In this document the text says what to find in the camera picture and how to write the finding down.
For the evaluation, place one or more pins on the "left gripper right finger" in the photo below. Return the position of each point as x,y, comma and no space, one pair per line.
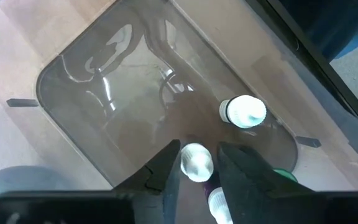
250,186

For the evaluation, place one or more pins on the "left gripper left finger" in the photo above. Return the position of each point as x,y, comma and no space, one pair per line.
157,193

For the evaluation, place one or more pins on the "green dropper bottle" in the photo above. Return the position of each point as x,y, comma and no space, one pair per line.
286,175

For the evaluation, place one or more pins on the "grey translucent plastic bin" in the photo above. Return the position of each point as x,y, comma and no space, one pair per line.
104,124

